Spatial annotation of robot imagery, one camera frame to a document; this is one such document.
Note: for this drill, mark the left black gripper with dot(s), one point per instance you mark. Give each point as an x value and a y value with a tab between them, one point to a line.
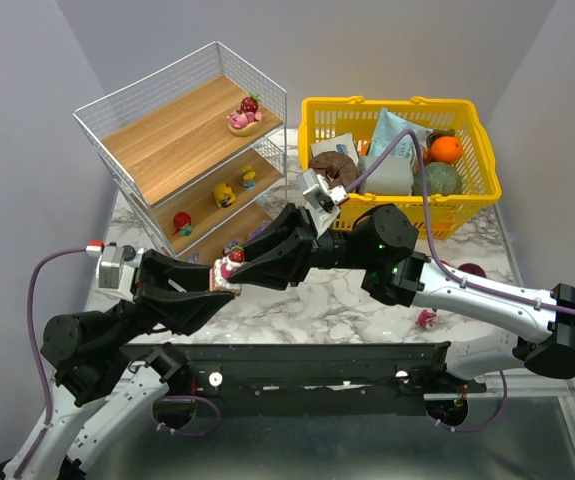
142	280

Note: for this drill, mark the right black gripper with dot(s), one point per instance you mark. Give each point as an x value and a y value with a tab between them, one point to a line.
306	240

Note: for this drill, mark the small purple bunny toy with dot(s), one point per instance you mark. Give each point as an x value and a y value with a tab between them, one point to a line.
235	244

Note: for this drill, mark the red strawberry toy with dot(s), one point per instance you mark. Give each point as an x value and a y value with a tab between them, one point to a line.
182	224

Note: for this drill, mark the yellow blue minion toy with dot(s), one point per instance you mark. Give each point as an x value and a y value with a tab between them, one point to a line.
248	177

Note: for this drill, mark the yellow duck toy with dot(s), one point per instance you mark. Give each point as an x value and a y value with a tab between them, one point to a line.
224	195

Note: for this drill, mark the pink strawberry cake toy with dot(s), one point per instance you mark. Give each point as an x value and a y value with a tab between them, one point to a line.
247	119

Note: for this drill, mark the pink red figure toy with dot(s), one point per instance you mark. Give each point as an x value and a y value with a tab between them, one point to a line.
427	319

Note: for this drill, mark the purple pink toy figure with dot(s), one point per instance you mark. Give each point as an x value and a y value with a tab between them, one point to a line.
258	230

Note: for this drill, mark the purple bunny toy pink base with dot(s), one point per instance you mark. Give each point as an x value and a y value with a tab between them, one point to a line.
194	258

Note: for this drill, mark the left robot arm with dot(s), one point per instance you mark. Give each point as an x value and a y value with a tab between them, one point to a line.
83	411

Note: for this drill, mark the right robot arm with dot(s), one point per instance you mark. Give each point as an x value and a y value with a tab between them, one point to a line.
535	328

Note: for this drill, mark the brown chocolate donut cake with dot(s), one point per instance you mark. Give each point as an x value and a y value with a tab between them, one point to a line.
336	168

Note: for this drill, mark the white tissue packet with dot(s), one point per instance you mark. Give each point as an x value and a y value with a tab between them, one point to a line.
340	144

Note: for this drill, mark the yellow plastic shopping basket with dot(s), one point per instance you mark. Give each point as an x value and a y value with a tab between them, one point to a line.
327	117

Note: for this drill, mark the light blue snack bag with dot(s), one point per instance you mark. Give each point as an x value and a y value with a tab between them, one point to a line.
389	126

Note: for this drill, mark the green melon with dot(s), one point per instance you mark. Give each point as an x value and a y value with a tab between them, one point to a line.
443	179

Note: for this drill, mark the orange fruit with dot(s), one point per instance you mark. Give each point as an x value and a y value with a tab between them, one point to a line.
446	149

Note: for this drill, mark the purple red onion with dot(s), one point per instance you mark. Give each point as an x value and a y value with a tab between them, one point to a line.
472	269

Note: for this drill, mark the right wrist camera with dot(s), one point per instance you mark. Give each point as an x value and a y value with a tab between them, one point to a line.
322	201

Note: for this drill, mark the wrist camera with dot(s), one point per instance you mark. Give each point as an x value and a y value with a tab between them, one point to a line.
115	269
322	201

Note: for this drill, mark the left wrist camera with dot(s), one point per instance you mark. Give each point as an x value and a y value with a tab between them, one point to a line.
115	269

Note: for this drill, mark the white wire wooden shelf rack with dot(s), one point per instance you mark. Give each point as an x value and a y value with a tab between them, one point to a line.
166	143

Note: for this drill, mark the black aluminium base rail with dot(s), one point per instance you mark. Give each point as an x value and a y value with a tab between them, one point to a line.
308	380

